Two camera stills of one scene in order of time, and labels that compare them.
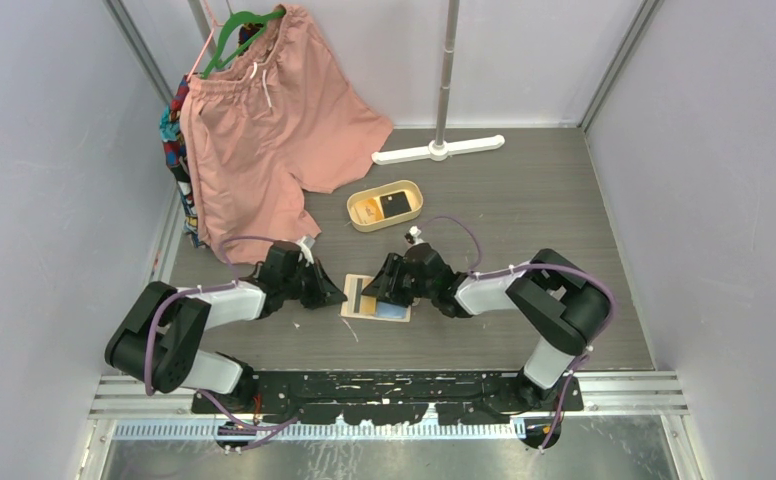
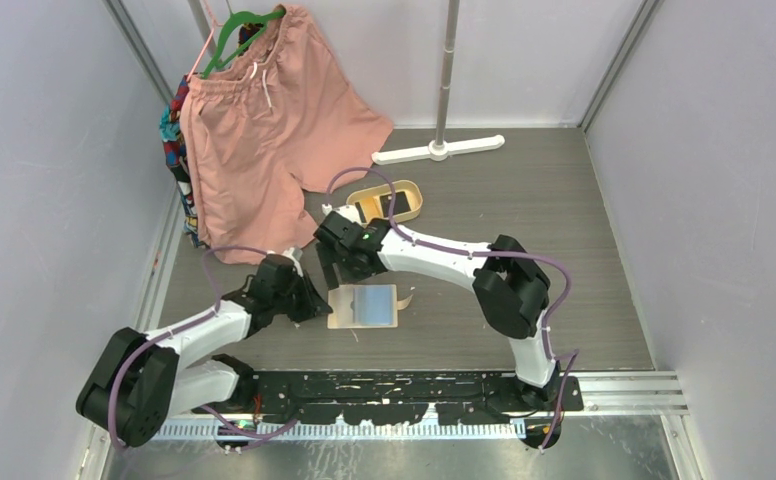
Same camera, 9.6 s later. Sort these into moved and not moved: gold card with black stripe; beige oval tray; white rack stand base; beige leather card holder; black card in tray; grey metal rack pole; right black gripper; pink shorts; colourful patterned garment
Moved: beige leather card holder; right black gripper; gold card with black stripe
Not moved: colourful patterned garment; pink shorts; beige oval tray; white rack stand base; grey metal rack pole; black card in tray
